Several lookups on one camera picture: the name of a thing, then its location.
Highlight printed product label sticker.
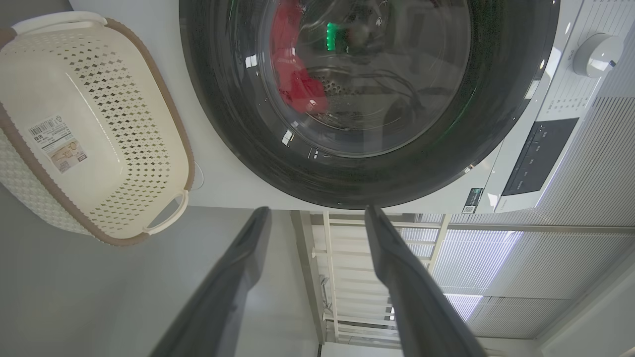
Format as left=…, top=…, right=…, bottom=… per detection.
left=27, top=115, right=87, bottom=174

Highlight white metal rack frame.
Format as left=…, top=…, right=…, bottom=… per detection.
left=290, top=211, right=452, bottom=348

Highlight black washer display panel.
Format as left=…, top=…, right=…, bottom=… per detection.
left=502, top=118, right=580, bottom=196

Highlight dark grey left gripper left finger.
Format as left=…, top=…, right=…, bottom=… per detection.
left=149, top=207, right=272, bottom=357

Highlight white front-load washing machine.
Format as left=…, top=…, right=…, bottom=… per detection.
left=68, top=0, right=635, bottom=215

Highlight white washing machine dial knob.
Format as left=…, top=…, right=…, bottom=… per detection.
left=573, top=32, right=625, bottom=79

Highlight round black glass washer door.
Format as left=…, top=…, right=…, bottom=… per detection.
left=179, top=0, right=561, bottom=210

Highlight black QR code sticker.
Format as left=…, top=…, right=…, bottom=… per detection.
left=461, top=187, right=484, bottom=215

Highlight red and white garment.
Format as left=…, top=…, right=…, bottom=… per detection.
left=270, top=0, right=329, bottom=116

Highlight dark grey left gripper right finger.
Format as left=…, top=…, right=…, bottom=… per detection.
left=365, top=205, right=489, bottom=357

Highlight cream perforated laundry basket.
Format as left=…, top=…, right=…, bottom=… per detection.
left=0, top=11, right=195, bottom=247

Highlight white window blinds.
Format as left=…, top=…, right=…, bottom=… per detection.
left=397, top=97, right=635, bottom=340

